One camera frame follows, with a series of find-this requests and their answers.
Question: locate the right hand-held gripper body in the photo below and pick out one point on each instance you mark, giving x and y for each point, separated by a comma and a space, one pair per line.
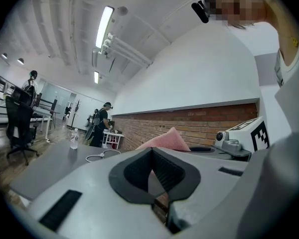
241, 133

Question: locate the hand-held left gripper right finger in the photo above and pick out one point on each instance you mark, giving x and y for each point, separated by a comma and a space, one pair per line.
209, 180

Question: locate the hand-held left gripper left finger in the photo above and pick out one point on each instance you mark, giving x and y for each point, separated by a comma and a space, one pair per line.
89, 195

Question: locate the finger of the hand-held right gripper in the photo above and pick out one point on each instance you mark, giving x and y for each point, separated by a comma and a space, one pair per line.
214, 154
201, 147

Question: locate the pink cloth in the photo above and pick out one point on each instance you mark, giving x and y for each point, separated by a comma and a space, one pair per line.
169, 139

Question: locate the clear plastic water bottle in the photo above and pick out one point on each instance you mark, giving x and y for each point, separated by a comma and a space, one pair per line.
74, 139

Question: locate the small white table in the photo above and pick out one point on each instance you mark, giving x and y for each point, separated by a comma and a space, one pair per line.
112, 134

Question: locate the person's white printed t-shirt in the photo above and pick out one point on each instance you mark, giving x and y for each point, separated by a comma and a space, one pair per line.
289, 63

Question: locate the black coat rack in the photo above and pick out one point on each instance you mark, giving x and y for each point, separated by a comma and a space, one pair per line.
76, 111

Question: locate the white desk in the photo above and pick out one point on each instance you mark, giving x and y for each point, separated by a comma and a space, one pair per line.
43, 112

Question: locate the black mesh office chair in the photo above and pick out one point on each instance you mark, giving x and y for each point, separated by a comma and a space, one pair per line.
18, 123

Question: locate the short ceiling light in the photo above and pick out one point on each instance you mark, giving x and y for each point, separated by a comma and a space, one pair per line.
96, 77

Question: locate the white ceiling pipes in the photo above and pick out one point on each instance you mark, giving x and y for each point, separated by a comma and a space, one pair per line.
127, 51

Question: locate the person's head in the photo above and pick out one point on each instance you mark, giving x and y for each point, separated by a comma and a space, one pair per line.
239, 4

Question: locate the unlit ceiling light fixture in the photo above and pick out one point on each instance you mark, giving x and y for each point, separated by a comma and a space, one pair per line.
94, 57

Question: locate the dome pendant lamp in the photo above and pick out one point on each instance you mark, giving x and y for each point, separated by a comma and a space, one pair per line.
4, 56
20, 61

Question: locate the long ceiling light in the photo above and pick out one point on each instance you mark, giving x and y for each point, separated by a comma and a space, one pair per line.
104, 26

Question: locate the round ceiling sensor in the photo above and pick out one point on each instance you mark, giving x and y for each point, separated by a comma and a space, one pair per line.
122, 10

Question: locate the black head camera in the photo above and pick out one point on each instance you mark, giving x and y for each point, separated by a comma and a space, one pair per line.
200, 11

